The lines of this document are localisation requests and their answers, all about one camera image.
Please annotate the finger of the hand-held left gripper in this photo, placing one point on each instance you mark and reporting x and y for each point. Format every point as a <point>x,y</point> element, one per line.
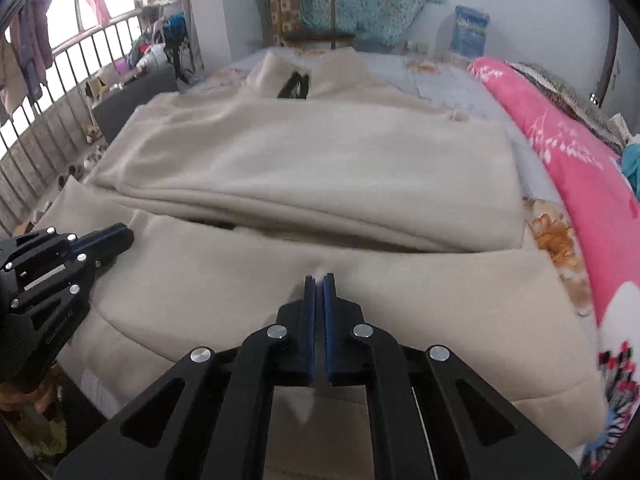
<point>107,255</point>
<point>107,234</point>

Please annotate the grey cabinet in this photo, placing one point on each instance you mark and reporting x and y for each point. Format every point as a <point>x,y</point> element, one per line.
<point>130,95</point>

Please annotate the grey patterned pillow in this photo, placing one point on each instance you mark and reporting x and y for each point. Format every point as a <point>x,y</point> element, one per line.
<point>565,92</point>

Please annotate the wooden chair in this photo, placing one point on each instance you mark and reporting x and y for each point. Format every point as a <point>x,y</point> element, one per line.
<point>320,35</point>

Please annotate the cream zip jacket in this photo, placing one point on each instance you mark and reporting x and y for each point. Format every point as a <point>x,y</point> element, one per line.
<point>300,170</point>

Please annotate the dark door frame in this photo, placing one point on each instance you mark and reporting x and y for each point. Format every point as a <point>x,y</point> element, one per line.
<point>610,60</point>

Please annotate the tiled patterned stand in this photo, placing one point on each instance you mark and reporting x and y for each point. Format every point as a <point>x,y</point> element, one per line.
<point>285,10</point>

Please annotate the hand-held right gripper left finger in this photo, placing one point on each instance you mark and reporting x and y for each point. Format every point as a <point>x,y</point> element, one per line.
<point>311,310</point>

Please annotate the beige sandal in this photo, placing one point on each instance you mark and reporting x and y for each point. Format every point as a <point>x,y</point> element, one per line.
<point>92,135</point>

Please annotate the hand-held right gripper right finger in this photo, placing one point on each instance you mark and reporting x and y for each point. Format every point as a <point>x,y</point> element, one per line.
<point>329,310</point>

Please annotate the hanging dark garments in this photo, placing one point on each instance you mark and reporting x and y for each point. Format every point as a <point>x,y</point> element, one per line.
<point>32,35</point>

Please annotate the metal window railing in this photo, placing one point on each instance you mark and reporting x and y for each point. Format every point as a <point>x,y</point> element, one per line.
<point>75,90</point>

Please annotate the pink floral blanket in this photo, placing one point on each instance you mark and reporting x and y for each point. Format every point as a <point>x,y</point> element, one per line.
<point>560,150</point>

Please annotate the pile of bags and clothes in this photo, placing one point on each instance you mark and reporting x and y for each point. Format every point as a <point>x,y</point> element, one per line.
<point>160,40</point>

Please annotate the teal garment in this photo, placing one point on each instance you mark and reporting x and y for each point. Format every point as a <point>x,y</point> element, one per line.
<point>631,160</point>

